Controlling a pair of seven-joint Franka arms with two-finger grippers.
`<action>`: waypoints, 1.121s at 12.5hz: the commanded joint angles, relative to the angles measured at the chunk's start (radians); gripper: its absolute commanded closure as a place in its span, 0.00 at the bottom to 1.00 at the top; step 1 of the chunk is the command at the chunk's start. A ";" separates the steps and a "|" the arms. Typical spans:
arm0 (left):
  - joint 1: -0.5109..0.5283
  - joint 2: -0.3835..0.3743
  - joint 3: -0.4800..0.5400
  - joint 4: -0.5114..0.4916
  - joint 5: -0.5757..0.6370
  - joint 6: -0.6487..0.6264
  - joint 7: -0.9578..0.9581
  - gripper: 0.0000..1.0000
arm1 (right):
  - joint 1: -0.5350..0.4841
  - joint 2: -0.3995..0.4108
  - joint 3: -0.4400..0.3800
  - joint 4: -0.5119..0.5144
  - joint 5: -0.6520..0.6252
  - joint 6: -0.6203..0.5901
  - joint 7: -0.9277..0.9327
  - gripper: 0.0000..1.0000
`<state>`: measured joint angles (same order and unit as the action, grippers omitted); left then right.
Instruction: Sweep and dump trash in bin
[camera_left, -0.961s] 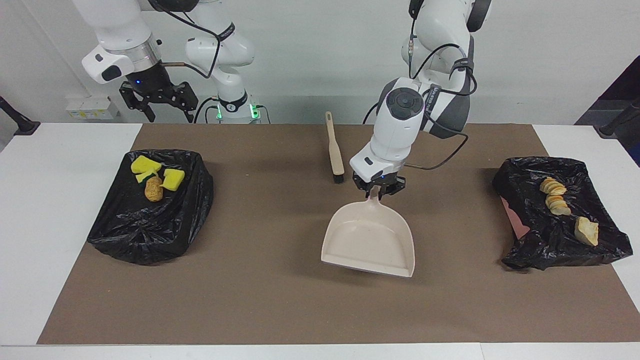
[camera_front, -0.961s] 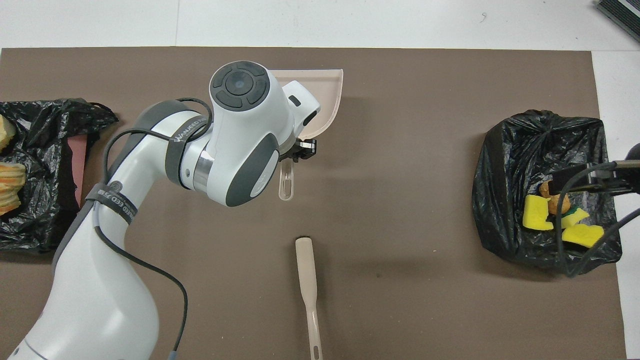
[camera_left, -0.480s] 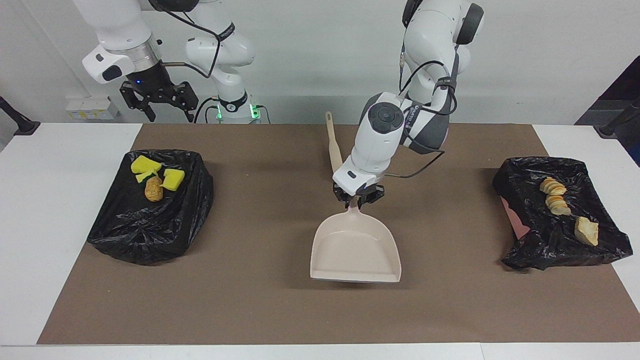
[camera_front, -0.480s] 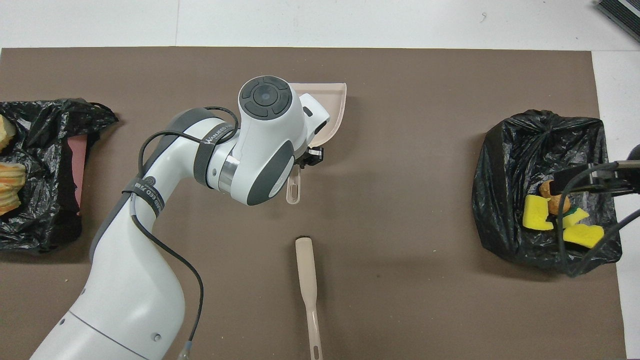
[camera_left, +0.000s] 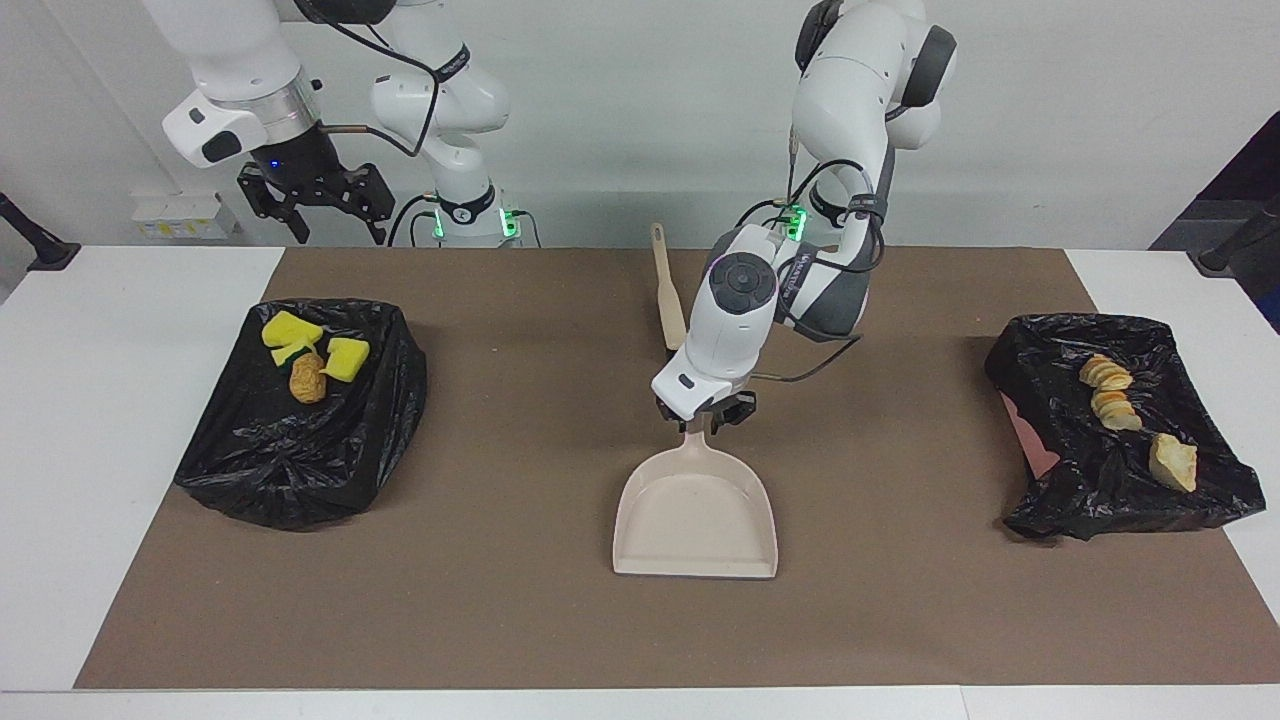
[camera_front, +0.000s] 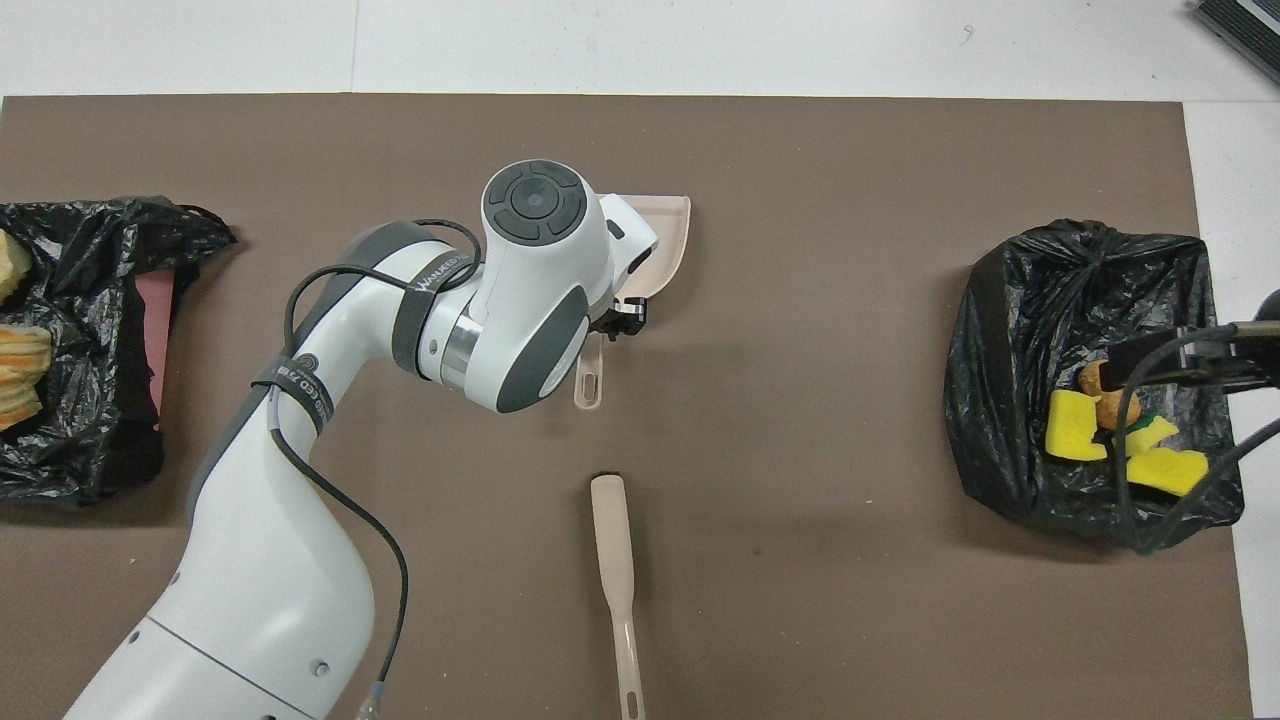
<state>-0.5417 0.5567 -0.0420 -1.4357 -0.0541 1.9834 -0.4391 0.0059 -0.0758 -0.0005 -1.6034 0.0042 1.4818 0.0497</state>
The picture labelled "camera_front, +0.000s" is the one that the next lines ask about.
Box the brown table mat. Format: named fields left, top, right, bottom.
left=0, top=93, right=1254, bottom=720

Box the black plastic trash bag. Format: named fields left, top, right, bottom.
left=943, top=218, right=1247, bottom=551
left=0, top=196, right=239, bottom=506

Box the beige plastic dustpan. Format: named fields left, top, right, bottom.
left=572, top=194, right=693, bottom=412

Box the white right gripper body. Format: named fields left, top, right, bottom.
left=1185, top=288, right=1280, bottom=393

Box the beige hand brush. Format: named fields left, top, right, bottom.
left=589, top=472, right=648, bottom=720

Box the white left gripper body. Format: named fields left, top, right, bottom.
left=597, top=192, right=661, bottom=303

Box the pink plastic bin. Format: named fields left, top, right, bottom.
left=135, top=270, right=177, bottom=433

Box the yellow sponge piece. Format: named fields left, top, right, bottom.
left=1045, top=389, right=1109, bottom=462
left=1118, top=412, right=1181, bottom=458
left=1125, top=447, right=1211, bottom=498

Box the dark striped mat corner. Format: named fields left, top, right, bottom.
left=1190, top=0, right=1280, bottom=86

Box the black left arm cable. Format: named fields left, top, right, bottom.
left=266, top=218, right=484, bottom=720

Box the brown croquette toy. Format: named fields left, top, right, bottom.
left=1078, top=360, right=1131, bottom=431

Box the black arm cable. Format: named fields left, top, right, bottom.
left=266, top=218, right=484, bottom=720
left=1113, top=322, right=1280, bottom=553

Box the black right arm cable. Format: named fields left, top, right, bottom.
left=1113, top=322, right=1280, bottom=553

